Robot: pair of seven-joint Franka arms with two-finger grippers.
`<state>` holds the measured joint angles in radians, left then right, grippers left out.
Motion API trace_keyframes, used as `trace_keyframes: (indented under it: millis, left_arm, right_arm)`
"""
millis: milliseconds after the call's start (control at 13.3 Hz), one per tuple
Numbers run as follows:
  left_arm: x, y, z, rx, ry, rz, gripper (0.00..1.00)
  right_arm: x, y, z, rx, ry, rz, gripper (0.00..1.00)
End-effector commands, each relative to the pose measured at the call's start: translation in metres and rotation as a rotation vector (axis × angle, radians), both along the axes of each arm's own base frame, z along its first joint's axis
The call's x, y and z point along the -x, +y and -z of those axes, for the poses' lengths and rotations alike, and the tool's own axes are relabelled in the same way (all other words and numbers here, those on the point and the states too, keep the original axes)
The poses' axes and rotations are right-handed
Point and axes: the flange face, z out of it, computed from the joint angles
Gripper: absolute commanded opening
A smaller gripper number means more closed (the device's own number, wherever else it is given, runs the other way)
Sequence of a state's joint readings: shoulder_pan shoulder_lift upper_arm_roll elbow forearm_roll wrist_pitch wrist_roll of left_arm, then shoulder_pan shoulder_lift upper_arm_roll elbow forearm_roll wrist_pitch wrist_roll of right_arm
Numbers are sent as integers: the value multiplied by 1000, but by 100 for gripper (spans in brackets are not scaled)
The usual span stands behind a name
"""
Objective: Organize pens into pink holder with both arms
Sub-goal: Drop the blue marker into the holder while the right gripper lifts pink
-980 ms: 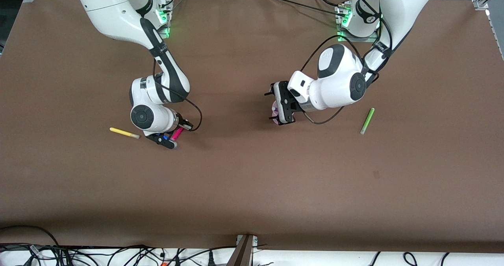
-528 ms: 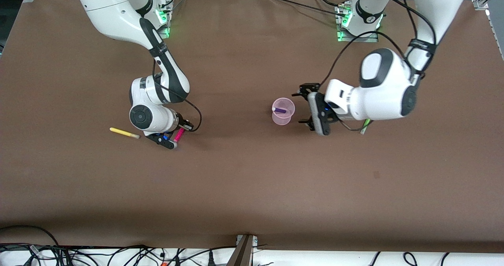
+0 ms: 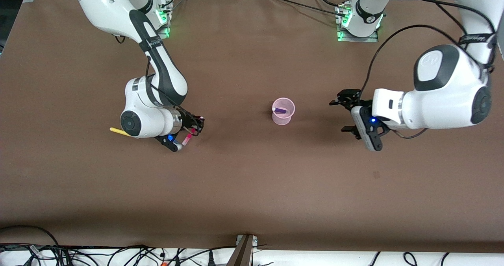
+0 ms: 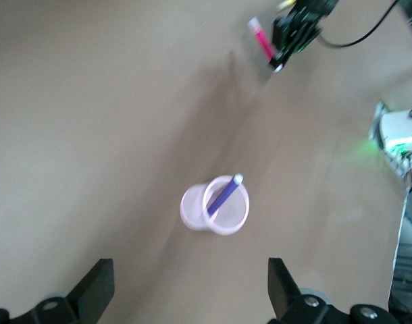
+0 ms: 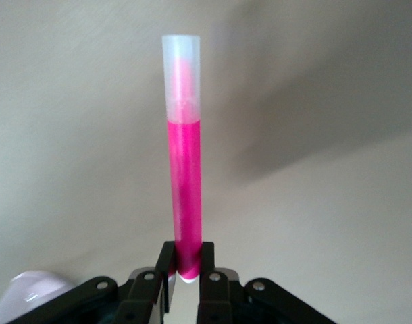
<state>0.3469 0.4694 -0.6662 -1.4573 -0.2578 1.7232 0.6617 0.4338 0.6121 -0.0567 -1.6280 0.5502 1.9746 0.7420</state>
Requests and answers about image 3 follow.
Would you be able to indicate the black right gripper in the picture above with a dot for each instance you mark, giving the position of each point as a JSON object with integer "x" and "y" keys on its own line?
{"x": 188, "y": 122}

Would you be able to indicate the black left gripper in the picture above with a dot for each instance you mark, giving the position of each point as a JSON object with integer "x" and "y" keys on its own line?
{"x": 362, "y": 104}

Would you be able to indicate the pink highlighter pen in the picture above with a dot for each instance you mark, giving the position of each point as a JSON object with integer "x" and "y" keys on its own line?
{"x": 186, "y": 140}

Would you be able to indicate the purple marker pen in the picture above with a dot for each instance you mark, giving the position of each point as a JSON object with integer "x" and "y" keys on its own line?
{"x": 281, "y": 110}

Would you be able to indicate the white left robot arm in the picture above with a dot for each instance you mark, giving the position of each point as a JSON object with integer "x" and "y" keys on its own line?
{"x": 445, "y": 89}

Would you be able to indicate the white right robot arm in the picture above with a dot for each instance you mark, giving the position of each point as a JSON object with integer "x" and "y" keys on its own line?
{"x": 157, "y": 65}

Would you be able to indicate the pink plastic cup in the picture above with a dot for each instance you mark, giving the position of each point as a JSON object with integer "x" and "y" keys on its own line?
{"x": 283, "y": 118}

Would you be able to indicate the yellow highlighter pen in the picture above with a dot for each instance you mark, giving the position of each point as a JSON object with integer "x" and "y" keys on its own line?
{"x": 118, "y": 131}

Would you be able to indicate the black power plug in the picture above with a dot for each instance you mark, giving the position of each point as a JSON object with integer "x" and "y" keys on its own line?
{"x": 211, "y": 259}

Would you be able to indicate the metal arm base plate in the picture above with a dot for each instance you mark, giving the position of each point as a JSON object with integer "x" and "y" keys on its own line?
{"x": 341, "y": 22}
{"x": 164, "y": 20}

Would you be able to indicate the aluminium frame post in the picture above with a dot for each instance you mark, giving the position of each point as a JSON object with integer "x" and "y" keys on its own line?
{"x": 242, "y": 252}

